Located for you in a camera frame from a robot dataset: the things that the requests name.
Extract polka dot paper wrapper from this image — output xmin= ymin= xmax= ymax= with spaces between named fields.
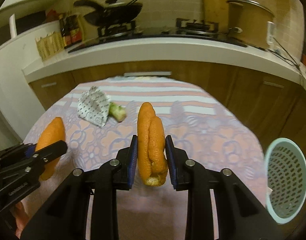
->
xmin=77 ymin=86 xmax=110 ymax=128

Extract person left hand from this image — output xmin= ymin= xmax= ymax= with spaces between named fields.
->
xmin=10 ymin=202 xmax=29 ymax=238

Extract teal plastic waste basket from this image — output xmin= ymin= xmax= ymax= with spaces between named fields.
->
xmin=265 ymin=138 xmax=306 ymax=224

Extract floral pink tablecloth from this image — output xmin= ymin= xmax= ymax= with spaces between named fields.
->
xmin=23 ymin=77 xmax=267 ymax=239

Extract green vegetable stub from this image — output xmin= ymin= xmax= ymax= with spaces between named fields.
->
xmin=109 ymin=102 xmax=127 ymax=122

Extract woven basket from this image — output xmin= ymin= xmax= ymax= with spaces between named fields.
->
xmin=35 ymin=31 xmax=64 ymax=61

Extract dark sauce bottles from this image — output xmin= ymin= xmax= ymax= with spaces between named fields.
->
xmin=59 ymin=13 xmax=83 ymax=49

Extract black wok with lid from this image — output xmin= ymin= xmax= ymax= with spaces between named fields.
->
xmin=73 ymin=0 xmax=143 ymax=27

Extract white power meter plug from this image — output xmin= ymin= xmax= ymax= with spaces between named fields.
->
xmin=266 ymin=21 xmax=276 ymax=46

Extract brown rice cooker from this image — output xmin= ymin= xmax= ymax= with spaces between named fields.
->
xmin=227 ymin=0 xmax=274 ymax=50

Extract black gas stove top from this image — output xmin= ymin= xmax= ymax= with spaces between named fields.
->
xmin=68 ymin=18 xmax=247 ymax=53

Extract black power cable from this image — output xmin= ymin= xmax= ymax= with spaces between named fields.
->
xmin=267 ymin=37 xmax=302 ymax=72

